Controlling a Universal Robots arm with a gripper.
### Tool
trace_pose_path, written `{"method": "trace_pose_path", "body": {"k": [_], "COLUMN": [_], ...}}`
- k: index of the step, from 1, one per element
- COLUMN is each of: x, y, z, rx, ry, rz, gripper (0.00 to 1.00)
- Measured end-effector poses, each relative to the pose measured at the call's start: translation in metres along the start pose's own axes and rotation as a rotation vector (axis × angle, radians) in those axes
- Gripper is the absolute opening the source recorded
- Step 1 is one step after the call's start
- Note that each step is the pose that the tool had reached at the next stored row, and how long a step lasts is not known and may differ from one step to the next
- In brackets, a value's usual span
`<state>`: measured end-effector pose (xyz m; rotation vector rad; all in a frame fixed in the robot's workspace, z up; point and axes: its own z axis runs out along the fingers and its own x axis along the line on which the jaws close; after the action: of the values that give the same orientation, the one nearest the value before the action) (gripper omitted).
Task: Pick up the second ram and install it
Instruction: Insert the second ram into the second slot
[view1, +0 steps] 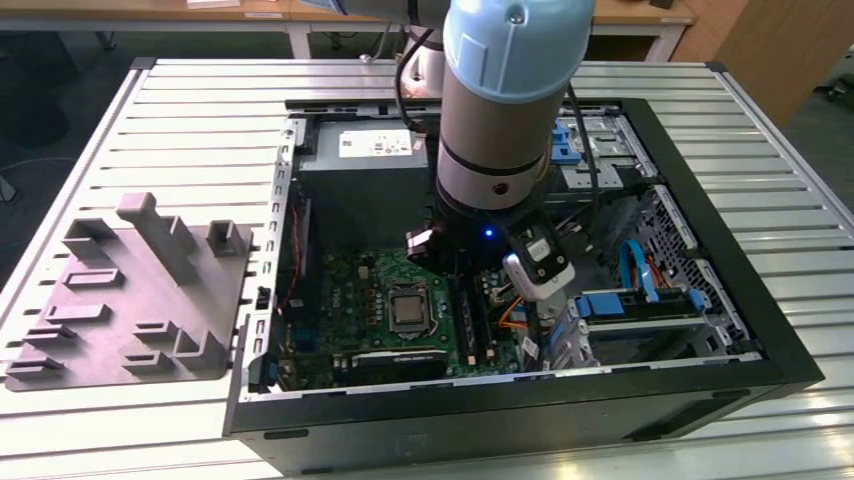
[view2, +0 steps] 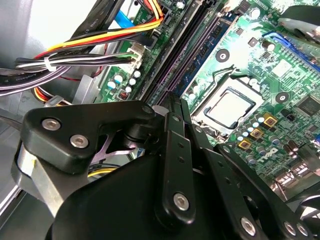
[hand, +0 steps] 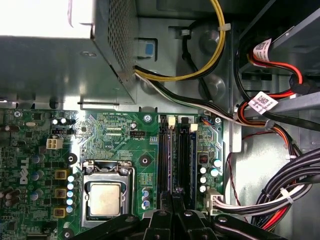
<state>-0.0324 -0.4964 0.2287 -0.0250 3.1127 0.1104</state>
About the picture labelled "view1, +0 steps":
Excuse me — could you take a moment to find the blue data wire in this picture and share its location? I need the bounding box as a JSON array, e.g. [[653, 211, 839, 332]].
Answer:
[[619, 239, 661, 304]]

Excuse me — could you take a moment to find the green motherboard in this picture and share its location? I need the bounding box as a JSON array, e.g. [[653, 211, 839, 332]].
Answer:
[[285, 244, 528, 381]]

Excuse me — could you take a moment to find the black CPU socket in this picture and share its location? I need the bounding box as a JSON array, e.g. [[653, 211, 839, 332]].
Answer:
[[384, 284, 438, 337]]

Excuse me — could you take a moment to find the black RAM stick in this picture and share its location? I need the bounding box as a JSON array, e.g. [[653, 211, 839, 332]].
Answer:
[[452, 272, 482, 365]]

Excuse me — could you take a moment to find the grey parts rack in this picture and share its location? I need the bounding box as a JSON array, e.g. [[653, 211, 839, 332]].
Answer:
[[2, 192, 258, 394]]

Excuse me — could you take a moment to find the black PC case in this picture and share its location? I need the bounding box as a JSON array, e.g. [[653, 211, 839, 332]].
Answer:
[[221, 97, 827, 476]]

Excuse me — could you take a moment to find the silver drive cage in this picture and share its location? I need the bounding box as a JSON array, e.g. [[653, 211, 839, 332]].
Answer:
[[543, 112, 659, 221]]

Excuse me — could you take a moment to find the orange wire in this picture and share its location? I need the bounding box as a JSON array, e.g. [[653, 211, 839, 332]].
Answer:
[[497, 294, 533, 331]]

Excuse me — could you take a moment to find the hard disk in blue carrier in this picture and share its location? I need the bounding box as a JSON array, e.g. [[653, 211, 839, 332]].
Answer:
[[569, 288, 705, 324]]

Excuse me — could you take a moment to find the grey power supply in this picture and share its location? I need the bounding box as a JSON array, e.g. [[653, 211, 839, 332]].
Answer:
[[296, 118, 441, 250]]

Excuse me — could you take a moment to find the wooden cabinet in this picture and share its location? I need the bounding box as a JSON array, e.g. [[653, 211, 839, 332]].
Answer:
[[672, 0, 854, 129]]

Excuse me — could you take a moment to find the wooden desk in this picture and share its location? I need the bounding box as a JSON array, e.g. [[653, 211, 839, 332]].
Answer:
[[0, 0, 695, 61]]

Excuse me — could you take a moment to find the black camera cable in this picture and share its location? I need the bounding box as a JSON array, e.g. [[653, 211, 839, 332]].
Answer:
[[564, 82, 603, 244]]

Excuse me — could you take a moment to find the silver disk bay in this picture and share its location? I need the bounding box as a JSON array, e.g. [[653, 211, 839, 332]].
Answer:
[[565, 294, 732, 369]]

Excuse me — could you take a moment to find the silver CPU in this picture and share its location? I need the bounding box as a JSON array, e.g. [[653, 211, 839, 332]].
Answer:
[[389, 294, 428, 326]]

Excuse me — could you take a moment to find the black wire bundle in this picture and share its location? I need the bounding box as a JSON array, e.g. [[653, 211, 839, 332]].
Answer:
[[552, 187, 643, 256]]

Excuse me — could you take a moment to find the black cable with plug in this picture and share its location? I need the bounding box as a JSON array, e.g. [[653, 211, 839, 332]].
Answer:
[[357, 24, 442, 137]]

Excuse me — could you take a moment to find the blue drive latch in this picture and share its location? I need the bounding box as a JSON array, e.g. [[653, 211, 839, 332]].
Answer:
[[549, 122, 581, 167]]

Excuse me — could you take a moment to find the black graphics card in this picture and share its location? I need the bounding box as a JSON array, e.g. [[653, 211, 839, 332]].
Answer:
[[276, 348, 449, 390]]

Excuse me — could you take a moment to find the black chair base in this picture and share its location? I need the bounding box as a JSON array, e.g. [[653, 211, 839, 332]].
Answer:
[[811, 69, 854, 106]]

